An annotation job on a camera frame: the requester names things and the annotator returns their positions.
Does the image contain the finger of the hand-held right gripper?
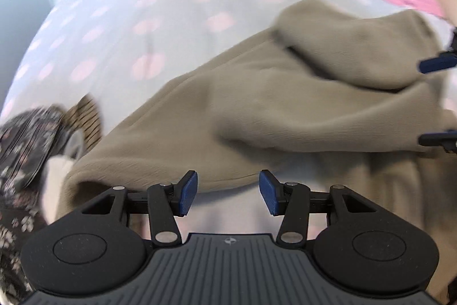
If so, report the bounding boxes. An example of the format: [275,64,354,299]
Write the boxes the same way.
[418,128,457,154]
[418,27,457,74]

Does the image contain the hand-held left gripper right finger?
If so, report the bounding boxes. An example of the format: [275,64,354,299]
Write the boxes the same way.
[259,169,377,246]

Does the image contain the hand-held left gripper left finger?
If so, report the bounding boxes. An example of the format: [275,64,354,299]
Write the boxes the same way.
[80,170,199,248]

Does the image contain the olive fleece garment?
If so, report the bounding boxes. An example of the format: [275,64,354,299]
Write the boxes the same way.
[53,0,457,256]

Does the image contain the brown striped cloth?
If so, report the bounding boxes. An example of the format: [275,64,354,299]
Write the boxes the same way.
[62,93,104,150]

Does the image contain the white cloth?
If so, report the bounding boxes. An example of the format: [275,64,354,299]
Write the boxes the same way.
[39,155,77,223]

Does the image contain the dark floral cloth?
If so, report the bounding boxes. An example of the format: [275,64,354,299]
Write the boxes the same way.
[0,105,68,305]

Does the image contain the grey bed sheet pink dots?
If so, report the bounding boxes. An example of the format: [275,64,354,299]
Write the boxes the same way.
[0,0,457,234]

